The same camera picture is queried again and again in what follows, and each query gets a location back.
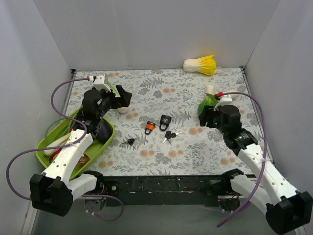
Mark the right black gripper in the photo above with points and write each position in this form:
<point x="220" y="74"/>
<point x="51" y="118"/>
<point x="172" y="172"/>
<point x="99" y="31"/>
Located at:
<point x="208" y="117"/>

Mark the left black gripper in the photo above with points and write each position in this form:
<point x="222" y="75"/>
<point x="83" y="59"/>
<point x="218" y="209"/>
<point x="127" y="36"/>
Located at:
<point x="116" y="98"/>

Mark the orange padlock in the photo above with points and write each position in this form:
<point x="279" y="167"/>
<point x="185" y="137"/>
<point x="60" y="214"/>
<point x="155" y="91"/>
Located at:
<point x="149" y="127"/>

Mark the black padlock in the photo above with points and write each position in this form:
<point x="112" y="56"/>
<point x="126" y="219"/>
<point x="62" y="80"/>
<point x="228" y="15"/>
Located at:
<point x="164" y="122"/>

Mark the black key bunch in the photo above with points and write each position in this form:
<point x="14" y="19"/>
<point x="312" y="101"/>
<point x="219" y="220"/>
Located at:
<point x="169" y="135"/>
<point x="130" y="142"/>

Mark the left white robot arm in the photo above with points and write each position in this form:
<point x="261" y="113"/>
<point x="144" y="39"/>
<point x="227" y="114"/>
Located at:
<point x="54" y="191"/>

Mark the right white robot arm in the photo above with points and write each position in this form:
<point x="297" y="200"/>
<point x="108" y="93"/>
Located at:
<point x="284" y="206"/>

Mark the green napa cabbage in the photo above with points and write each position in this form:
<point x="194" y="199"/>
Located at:
<point x="121" y="110"/>

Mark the green bok choy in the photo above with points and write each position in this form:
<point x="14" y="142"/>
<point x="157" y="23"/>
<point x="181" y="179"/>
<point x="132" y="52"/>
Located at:
<point x="209" y="98"/>

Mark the white radish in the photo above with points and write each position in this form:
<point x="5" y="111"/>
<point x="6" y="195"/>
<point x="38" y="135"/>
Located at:
<point x="233" y="93"/>

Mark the purple eggplant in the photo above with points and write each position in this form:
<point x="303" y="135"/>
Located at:
<point x="104" y="132"/>

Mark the floral table mat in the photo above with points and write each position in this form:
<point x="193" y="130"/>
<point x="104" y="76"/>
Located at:
<point x="197" y="150"/>

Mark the yellow napa cabbage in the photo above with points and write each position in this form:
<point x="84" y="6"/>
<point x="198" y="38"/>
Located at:
<point x="205" y="65"/>

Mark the brown onion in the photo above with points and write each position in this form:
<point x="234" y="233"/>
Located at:
<point x="82" y="162"/>

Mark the white leek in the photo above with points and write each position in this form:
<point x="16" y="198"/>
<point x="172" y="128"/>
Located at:
<point x="60" y="141"/>

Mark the green plastic tray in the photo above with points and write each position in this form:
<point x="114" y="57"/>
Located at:
<point x="93" y="151"/>

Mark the red chili pepper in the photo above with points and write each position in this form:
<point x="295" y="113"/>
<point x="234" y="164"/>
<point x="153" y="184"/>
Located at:
<point x="54" y="154"/>

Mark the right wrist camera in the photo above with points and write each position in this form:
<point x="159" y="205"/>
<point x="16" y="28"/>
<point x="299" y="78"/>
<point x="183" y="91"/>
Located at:
<point x="222" y="99"/>

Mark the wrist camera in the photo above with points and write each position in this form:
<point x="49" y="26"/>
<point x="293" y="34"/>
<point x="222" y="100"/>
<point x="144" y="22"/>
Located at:
<point x="222" y="99"/>
<point x="100" y="82"/>

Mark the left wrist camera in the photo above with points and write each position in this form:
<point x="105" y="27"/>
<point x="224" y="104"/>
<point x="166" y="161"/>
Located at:
<point x="100" y="82"/>

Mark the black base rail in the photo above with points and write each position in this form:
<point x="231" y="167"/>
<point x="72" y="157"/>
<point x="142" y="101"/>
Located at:
<point x="207" y="190"/>

